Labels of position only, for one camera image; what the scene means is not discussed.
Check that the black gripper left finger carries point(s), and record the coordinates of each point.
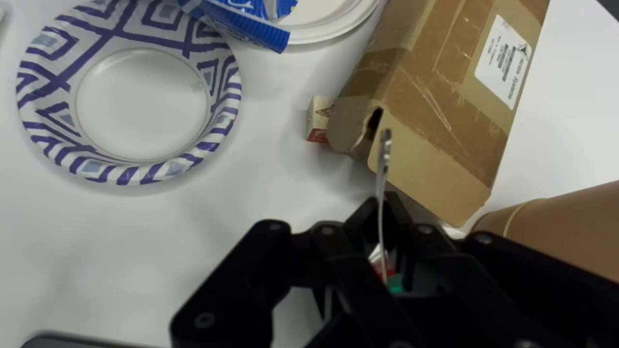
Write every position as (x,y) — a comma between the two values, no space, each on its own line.
(271,290)

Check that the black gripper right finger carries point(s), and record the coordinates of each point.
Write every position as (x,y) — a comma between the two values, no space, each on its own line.
(514,295)

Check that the blue patterned paper bowl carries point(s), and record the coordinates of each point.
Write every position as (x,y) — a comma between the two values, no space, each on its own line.
(50,116)

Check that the tan water bottle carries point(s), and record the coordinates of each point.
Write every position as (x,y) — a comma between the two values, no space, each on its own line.
(567,224)

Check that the red toy piece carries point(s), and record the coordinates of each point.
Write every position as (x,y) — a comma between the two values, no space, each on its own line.
(387,263)

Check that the green toy piece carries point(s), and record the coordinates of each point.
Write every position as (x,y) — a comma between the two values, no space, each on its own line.
(395,282)

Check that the long cardboard box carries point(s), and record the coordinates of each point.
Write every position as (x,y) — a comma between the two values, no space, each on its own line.
(445,96)

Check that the blue pretzel bag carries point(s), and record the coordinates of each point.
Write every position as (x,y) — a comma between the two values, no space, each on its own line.
(251,21)

